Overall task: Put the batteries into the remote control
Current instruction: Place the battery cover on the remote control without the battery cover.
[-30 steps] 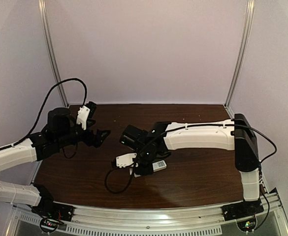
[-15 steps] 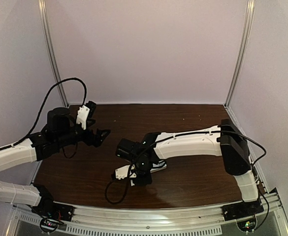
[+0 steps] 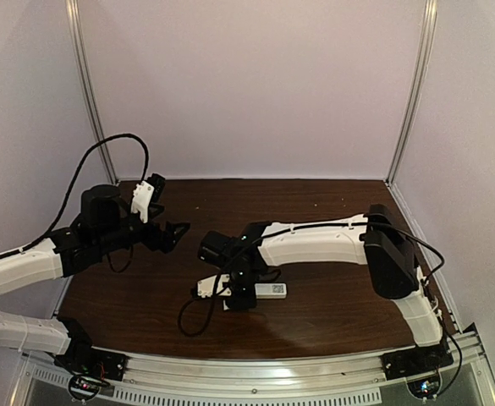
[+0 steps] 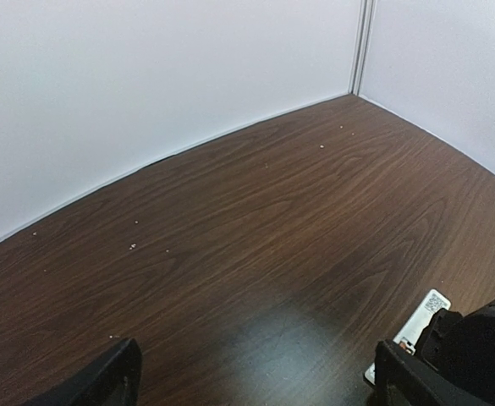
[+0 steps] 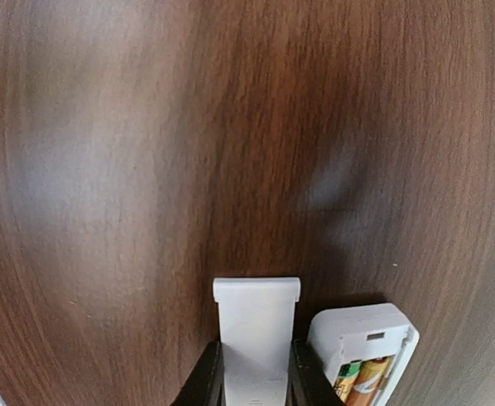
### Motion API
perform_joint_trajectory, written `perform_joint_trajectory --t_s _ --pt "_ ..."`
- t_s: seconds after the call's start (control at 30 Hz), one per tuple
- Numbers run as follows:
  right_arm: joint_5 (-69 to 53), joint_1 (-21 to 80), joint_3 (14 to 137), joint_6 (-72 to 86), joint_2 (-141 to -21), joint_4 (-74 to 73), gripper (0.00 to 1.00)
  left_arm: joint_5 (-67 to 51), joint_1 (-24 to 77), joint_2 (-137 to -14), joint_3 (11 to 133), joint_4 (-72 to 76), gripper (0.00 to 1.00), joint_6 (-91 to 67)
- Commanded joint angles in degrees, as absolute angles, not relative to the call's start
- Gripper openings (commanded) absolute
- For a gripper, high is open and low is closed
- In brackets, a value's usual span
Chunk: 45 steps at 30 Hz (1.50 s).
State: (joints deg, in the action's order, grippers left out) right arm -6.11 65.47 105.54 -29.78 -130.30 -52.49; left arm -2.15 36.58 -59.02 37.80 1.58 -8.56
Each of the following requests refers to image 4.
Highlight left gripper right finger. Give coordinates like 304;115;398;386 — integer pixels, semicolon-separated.
375;340;467;405

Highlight white remote control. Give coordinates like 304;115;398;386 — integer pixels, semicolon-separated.
364;289;451;384

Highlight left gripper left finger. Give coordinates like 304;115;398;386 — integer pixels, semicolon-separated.
25;338;142;406

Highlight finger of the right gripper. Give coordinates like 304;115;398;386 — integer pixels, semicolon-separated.
415;300;495;405

